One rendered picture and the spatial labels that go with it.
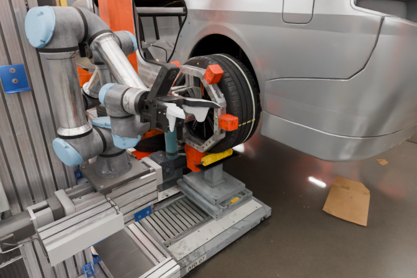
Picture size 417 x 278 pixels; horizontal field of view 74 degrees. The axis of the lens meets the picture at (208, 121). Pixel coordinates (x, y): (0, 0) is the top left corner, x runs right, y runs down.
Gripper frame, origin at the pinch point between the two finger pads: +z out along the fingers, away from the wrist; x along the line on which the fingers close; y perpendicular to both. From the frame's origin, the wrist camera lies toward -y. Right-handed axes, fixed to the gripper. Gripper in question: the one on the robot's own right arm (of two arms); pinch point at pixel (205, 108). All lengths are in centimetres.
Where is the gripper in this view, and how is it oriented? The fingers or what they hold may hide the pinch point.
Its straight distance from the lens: 65.0
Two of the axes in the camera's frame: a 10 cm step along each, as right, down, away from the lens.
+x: -5.4, 1.9, -8.2
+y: -0.8, 9.6, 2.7
